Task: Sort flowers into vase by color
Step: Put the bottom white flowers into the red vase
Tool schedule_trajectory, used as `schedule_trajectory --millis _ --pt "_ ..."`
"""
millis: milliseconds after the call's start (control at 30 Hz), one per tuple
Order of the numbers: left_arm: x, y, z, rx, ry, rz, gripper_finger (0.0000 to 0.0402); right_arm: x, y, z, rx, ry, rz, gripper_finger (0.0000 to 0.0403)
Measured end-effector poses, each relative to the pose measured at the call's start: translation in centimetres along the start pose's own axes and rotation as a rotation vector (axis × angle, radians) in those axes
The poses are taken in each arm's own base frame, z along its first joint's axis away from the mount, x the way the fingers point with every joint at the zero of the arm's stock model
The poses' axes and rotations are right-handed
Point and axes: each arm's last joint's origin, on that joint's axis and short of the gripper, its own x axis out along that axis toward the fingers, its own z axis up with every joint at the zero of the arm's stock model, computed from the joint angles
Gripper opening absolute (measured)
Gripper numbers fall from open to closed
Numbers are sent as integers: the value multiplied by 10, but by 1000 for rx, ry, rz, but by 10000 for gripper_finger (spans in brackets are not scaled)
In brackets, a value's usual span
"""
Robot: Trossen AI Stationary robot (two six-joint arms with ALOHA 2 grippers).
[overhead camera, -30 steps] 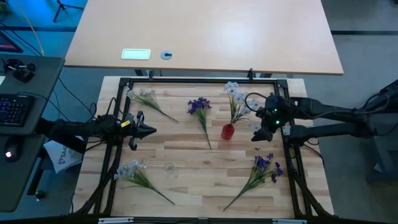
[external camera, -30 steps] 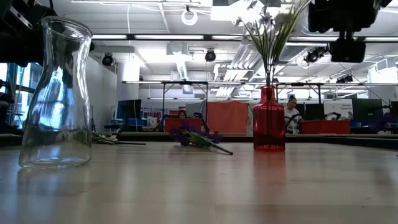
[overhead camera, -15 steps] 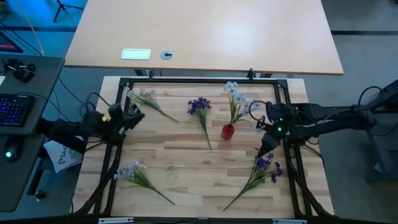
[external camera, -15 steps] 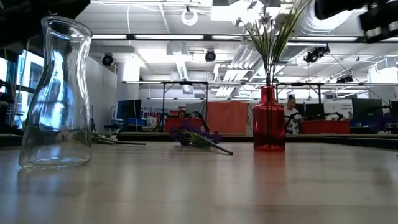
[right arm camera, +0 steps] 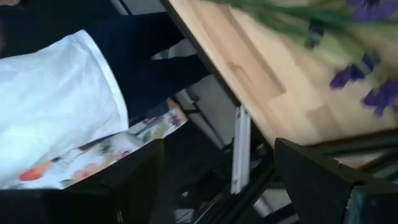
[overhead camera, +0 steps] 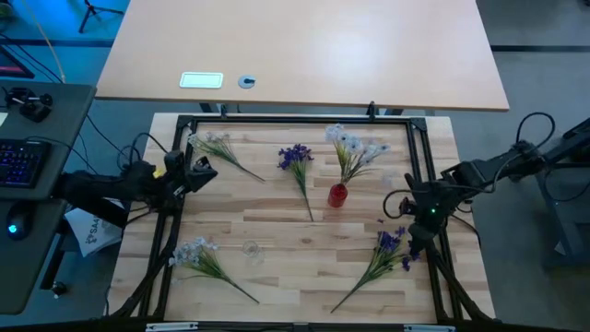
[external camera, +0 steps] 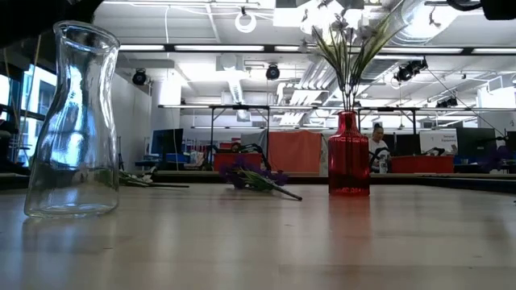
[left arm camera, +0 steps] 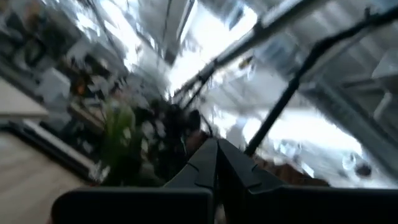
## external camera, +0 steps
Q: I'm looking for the purple flower bunch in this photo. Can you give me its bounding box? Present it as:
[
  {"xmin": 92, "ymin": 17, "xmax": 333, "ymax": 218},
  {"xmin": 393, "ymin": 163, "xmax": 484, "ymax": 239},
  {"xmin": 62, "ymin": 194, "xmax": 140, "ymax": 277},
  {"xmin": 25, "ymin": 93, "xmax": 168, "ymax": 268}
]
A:
[{"xmin": 218, "ymin": 157, "xmax": 303, "ymax": 201}]

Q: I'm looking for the red glass vase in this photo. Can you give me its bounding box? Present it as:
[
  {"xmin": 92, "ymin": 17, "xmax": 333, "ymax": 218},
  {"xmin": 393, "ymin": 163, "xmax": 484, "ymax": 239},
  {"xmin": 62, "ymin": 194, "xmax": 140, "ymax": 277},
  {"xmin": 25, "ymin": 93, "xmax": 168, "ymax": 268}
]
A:
[{"xmin": 327, "ymin": 110, "xmax": 371, "ymax": 197}]

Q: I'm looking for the green stem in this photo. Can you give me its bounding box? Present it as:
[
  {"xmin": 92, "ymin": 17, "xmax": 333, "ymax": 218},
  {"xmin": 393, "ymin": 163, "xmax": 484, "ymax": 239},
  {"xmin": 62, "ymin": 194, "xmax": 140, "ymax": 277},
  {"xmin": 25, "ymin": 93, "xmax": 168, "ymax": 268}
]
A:
[{"xmin": 119, "ymin": 169, "xmax": 190, "ymax": 189}]

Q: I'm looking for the clear glass vase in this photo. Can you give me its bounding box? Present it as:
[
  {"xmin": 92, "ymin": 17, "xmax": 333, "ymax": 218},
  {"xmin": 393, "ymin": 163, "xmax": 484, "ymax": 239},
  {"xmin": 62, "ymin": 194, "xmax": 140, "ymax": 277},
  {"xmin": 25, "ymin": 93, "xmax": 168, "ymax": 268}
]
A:
[{"xmin": 23, "ymin": 20, "xmax": 121, "ymax": 220}]

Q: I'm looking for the grey cloth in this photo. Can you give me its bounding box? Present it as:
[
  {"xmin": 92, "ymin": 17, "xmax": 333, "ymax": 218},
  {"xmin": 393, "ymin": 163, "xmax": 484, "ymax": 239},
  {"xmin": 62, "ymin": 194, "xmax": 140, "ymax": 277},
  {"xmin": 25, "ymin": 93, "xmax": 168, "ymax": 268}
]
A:
[{"xmin": 240, "ymin": 129, "xmax": 269, "ymax": 154}]

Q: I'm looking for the orange cloth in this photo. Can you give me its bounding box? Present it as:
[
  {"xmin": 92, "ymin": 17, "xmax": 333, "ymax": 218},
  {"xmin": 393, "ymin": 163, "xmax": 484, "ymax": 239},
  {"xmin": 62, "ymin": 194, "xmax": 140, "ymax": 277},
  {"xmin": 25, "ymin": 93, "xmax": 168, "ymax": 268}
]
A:
[{"xmin": 268, "ymin": 130, "xmax": 323, "ymax": 175}]

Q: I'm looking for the red bin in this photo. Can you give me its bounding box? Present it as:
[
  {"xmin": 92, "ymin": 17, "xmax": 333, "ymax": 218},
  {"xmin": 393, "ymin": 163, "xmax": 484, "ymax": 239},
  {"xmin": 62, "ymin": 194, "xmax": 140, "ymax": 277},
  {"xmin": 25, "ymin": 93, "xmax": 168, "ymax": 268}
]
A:
[
  {"xmin": 213, "ymin": 152, "xmax": 263, "ymax": 173},
  {"xmin": 390, "ymin": 155, "xmax": 455, "ymax": 174}
]

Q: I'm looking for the black ceiling spotlight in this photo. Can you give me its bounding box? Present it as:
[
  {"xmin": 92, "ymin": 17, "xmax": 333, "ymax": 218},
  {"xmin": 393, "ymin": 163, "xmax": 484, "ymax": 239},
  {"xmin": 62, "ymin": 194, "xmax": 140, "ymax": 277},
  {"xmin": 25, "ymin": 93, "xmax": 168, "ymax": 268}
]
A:
[
  {"xmin": 264, "ymin": 63, "xmax": 281, "ymax": 81},
  {"xmin": 435, "ymin": 96, "xmax": 460, "ymax": 109},
  {"xmin": 131, "ymin": 68, "xmax": 148, "ymax": 86},
  {"xmin": 393, "ymin": 59, "xmax": 429, "ymax": 84}
]

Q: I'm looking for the blue box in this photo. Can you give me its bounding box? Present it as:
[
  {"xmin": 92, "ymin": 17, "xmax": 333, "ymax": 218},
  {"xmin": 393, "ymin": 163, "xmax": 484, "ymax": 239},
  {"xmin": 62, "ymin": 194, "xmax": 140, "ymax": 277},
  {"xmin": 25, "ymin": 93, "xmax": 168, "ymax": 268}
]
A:
[{"xmin": 164, "ymin": 152, "xmax": 190, "ymax": 164}]

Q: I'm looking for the black monitor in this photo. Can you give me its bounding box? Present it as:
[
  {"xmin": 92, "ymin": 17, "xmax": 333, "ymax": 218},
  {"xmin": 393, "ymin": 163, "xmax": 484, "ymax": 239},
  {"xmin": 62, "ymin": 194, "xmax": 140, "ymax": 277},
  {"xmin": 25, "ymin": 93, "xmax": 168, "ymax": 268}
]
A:
[
  {"xmin": 393, "ymin": 133, "xmax": 422, "ymax": 157},
  {"xmin": 456, "ymin": 127, "xmax": 497, "ymax": 159},
  {"xmin": 150, "ymin": 127, "xmax": 185, "ymax": 156}
]

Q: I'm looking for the ceiling light strip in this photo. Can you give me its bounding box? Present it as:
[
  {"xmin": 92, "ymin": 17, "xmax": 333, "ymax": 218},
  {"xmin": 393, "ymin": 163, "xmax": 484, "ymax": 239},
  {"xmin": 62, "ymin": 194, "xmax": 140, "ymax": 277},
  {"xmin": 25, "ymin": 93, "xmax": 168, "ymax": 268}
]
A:
[
  {"xmin": 471, "ymin": 47, "xmax": 516, "ymax": 55},
  {"xmin": 378, "ymin": 47, "xmax": 464, "ymax": 55},
  {"xmin": 173, "ymin": 44, "xmax": 265, "ymax": 52},
  {"xmin": 119, "ymin": 43, "xmax": 166, "ymax": 52}
]

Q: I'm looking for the white flower bunch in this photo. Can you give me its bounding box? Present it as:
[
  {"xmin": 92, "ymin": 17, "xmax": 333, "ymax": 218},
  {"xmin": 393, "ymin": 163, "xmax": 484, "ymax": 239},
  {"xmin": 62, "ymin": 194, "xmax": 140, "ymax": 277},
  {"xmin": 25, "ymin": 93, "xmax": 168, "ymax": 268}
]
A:
[{"xmin": 298, "ymin": 0, "xmax": 406, "ymax": 113}]

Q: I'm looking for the white sign board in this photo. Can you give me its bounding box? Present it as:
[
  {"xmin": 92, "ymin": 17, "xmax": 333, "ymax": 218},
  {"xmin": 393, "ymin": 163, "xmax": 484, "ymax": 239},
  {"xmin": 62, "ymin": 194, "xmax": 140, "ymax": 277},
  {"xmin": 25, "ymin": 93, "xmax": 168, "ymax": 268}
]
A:
[{"xmin": 418, "ymin": 129, "xmax": 459, "ymax": 155}]

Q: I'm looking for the dark purple object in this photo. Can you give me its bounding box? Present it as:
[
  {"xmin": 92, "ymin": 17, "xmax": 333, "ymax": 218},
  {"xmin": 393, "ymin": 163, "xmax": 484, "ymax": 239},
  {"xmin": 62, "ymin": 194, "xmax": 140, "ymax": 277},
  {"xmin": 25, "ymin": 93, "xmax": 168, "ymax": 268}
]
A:
[{"xmin": 481, "ymin": 144, "xmax": 514, "ymax": 174}]

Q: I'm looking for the black gantry frame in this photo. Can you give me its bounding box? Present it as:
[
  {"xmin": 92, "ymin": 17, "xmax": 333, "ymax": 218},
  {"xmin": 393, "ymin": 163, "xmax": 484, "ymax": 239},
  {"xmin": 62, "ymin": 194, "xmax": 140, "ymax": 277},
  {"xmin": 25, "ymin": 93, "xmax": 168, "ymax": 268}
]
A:
[
  {"xmin": 356, "ymin": 106, "xmax": 516, "ymax": 135},
  {"xmin": 157, "ymin": 103, "xmax": 319, "ymax": 170}
]

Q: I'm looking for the white ceiling duct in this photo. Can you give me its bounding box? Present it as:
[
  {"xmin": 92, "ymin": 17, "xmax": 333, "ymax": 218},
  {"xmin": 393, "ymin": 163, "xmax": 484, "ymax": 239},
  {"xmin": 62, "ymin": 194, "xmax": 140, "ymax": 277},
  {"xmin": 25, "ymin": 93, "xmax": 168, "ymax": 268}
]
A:
[{"xmin": 215, "ymin": 54, "xmax": 247, "ymax": 105}]

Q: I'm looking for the white cable ring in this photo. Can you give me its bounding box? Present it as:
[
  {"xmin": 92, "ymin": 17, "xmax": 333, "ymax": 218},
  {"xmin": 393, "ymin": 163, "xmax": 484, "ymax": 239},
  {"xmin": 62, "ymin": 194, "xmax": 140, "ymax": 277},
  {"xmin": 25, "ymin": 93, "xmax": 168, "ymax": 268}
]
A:
[{"xmin": 235, "ymin": 11, "xmax": 258, "ymax": 35}]

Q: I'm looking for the black aluminium table frame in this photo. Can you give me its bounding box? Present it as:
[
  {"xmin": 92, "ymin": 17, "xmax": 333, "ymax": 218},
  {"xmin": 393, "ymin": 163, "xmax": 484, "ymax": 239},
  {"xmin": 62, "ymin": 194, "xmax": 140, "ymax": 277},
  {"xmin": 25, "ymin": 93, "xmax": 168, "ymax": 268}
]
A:
[{"xmin": 0, "ymin": 172, "xmax": 516, "ymax": 193}]

